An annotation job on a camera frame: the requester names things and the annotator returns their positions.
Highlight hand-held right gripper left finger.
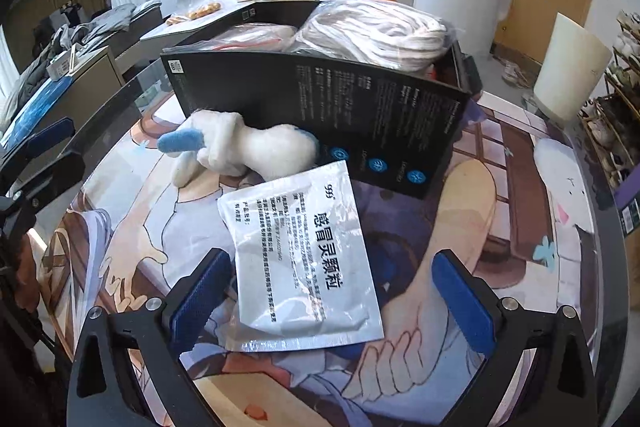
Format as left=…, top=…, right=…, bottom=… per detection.
left=67, top=248, right=236, bottom=427

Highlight small white box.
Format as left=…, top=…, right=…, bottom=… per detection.
left=47, top=49, right=83, bottom=80

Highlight white and blue plush toy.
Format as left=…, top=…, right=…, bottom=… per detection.
left=157, top=109, right=321, bottom=188

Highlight grey cart table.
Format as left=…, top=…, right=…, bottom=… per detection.
left=107, top=0, right=251, bottom=58

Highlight grey clothing pile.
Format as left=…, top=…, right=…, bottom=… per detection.
left=30, top=4, right=138, bottom=62

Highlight patterned slippers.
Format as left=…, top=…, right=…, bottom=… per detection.
left=500, top=57, right=533, bottom=90

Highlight clear bag of white cloth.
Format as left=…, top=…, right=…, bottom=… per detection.
left=165, top=23, right=301, bottom=54

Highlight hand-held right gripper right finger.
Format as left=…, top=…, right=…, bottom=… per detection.
left=431, top=249, right=598, bottom=427

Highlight bagged white rope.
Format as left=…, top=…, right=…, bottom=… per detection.
left=290, top=0, right=457, bottom=75

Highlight brown low cabinet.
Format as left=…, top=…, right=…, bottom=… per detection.
left=0, top=46, right=126, bottom=148

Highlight silver medicine packet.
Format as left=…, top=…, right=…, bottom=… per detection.
left=217, top=160, right=385, bottom=353

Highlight black cardboard box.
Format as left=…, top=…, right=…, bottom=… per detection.
left=161, top=0, right=483, bottom=200

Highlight wooden shoe rack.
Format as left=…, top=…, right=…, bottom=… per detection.
left=577, top=9, right=640, bottom=188

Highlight purple box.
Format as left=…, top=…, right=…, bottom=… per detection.
left=615, top=177, right=640, bottom=238

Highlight blue patterned bag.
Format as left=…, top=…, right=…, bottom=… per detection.
left=0, top=89, right=58, bottom=145

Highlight white cylinder bin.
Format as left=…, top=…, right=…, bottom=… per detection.
left=532, top=12, right=613, bottom=122

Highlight printed table mat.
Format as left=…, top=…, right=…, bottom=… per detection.
left=30, top=97, right=616, bottom=427

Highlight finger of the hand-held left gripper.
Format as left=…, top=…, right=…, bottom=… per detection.
left=0, top=152, right=87, bottom=228
left=0, top=117, right=76, bottom=168

